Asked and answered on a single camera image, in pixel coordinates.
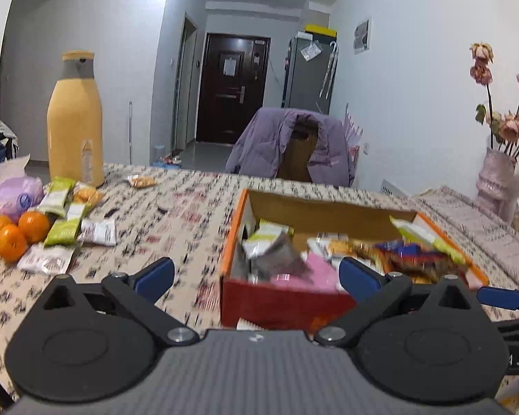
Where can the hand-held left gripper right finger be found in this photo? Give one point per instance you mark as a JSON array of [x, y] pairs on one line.
[[359, 277]]

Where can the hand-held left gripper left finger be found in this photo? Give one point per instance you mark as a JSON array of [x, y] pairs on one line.
[[155, 276]]

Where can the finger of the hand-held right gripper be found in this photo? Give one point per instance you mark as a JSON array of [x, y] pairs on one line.
[[499, 297]]

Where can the pink snack packet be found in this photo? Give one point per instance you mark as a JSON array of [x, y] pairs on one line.
[[324, 273]]

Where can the clear orange cracker packet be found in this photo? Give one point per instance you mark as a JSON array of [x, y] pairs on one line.
[[338, 247]]

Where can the red blue snack packet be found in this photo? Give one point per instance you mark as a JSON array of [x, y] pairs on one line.
[[408, 256]]

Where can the orange cardboard box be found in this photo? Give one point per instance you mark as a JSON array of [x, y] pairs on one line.
[[285, 307]]

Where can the white snack packet red print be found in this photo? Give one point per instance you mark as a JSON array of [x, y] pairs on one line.
[[281, 257]]

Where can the green white snack packet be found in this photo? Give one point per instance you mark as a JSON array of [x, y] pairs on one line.
[[432, 236]]

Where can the grey quilted cloth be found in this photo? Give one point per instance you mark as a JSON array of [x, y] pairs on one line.
[[471, 229]]

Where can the small clear snack packet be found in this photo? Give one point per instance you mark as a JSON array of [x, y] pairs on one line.
[[140, 180]]

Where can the green white snack bar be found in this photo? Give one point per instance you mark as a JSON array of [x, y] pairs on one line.
[[58, 195], [67, 227]]

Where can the clear cookie packet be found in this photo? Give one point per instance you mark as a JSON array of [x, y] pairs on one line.
[[87, 193]]

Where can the pink ribbed vase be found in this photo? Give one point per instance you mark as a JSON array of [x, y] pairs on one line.
[[495, 186]]

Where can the blue pet water feeder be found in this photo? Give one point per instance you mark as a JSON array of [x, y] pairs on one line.
[[166, 158]]

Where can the brown chair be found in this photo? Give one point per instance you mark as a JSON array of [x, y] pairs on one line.
[[296, 160]]

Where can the purple puffer jacket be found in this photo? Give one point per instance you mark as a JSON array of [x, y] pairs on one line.
[[259, 147]]

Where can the purple tissue pack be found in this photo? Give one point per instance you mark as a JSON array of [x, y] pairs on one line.
[[13, 190]]

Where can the yellow thermos bottle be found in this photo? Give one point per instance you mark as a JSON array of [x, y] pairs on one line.
[[75, 125]]

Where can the dried pink roses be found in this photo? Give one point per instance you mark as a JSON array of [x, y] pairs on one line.
[[510, 125]]

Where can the dark brown door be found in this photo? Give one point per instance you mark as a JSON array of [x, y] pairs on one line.
[[231, 95]]

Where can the grey refrigerator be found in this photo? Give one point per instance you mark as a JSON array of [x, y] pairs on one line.
[[305, 86]]

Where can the white folded umbrella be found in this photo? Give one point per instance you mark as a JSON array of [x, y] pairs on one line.
[[329, 73]]

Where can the clear plastic bag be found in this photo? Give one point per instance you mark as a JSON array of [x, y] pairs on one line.
[[310, 51]]

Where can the yellow box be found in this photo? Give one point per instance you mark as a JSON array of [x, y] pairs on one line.
[[322, 31]]

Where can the pink wall decoration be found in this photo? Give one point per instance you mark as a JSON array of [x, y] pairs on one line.
[[353, 134]]

